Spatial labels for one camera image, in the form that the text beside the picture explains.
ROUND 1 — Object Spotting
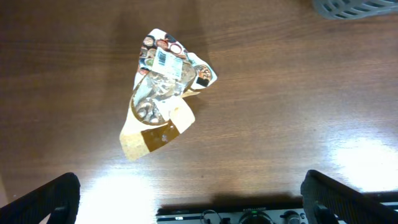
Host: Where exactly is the aluminium rail table edge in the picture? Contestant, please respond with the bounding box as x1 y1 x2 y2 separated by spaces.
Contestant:
155 200 398 224

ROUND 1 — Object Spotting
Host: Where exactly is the grey plastic shopping basket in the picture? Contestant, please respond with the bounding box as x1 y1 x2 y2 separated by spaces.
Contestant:
312 0 397 20

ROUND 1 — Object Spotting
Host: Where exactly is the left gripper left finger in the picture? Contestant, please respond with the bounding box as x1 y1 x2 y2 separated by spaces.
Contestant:
1 172 80 224

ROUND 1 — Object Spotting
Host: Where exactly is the brown cookie snack bag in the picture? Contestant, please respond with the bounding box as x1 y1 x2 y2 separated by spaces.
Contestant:
119 29 218 161

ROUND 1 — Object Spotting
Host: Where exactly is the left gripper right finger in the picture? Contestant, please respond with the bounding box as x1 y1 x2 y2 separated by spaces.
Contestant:
300 170 397 223

